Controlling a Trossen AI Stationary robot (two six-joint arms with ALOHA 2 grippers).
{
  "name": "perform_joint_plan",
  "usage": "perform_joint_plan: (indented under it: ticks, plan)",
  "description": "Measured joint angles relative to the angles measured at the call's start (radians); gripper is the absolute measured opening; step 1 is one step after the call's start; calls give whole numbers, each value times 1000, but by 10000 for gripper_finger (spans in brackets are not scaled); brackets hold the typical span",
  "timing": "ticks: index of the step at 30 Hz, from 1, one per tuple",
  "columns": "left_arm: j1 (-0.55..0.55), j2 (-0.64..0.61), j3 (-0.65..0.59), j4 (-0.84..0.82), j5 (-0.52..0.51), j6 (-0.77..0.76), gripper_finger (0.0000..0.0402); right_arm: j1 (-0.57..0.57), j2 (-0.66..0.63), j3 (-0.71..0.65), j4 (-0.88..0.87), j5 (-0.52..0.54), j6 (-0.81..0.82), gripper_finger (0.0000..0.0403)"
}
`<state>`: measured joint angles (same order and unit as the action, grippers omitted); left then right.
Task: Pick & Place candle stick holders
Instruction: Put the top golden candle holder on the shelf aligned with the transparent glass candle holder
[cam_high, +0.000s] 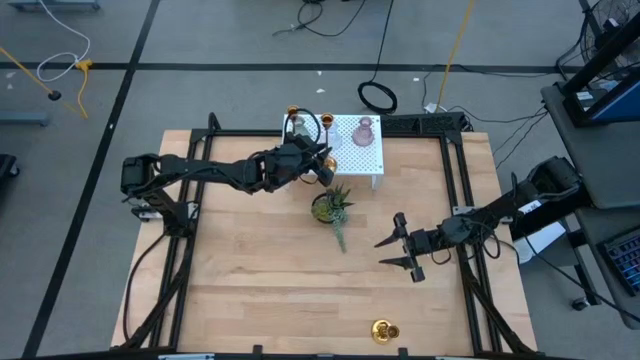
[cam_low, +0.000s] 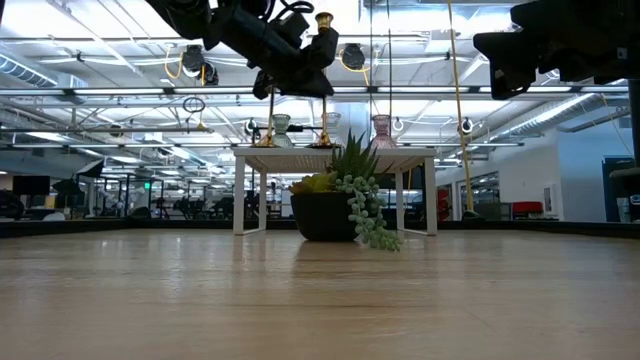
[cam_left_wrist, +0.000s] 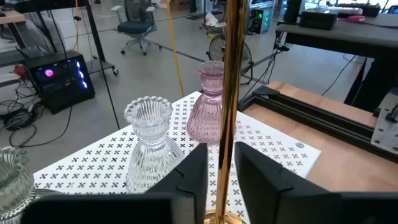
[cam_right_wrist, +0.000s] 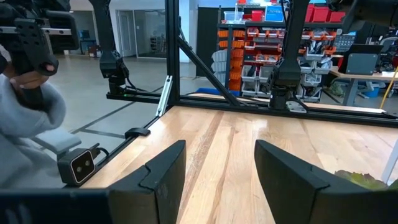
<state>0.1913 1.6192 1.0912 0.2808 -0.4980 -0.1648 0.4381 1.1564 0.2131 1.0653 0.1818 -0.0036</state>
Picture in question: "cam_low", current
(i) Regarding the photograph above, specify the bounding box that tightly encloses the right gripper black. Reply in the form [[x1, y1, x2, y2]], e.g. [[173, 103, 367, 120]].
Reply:
[[472, 12, 561, 101]]

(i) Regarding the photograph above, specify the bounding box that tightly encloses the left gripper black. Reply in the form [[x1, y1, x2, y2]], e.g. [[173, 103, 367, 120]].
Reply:
[[249, 27, 340, 100]]

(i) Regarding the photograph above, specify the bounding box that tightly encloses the tall gold candlestick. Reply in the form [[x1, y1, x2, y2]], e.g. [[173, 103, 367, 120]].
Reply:
[[312, 11, 340, 150]]

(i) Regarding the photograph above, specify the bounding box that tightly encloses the clear glass candle holder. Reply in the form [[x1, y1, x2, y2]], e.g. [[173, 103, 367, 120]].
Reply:
[[322, 111, 343, 147]]

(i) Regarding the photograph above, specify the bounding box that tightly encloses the green glass candle holder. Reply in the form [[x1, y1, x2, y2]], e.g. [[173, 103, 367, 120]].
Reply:
[[271, 113, 294, 149]]

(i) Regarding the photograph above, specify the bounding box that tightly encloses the white perforated metal shelf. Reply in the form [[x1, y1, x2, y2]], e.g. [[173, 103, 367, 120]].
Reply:
[[232, 146, 439, 237]]

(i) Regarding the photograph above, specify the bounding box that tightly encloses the potted succulent plant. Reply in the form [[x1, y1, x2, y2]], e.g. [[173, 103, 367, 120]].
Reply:
[[288, 128, 404, 253]]

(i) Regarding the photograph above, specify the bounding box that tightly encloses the red sofa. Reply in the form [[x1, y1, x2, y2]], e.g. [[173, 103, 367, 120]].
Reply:
[[511, 201, 545, 220]]

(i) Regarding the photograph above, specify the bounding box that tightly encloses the dark cabinet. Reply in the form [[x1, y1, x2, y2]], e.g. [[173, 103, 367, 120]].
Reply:
[[602, 156, 640, 224]]

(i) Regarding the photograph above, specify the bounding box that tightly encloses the dark monitor screen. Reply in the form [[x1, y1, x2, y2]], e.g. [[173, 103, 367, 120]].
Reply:
[[12, 174, 51, 197]]

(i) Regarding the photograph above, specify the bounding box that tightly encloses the black ceiling cable reel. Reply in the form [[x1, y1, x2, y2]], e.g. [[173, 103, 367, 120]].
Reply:
[[342, 43, 366, 71], [180, 44, 207, 76]]

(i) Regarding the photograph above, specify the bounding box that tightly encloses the silver ventilation duct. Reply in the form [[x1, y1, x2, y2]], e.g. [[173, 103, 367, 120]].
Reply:
[[492, 92, 630, 144], [0, 52, 60, 89]]

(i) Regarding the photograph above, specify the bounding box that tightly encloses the long yellow cable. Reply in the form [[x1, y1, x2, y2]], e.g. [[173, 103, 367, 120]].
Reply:
[[446, 0, 485, 222]]

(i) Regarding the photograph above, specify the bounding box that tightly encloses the black aluminium rig frame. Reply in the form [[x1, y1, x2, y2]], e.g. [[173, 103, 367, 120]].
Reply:
[[0, 218, 640, 239]]

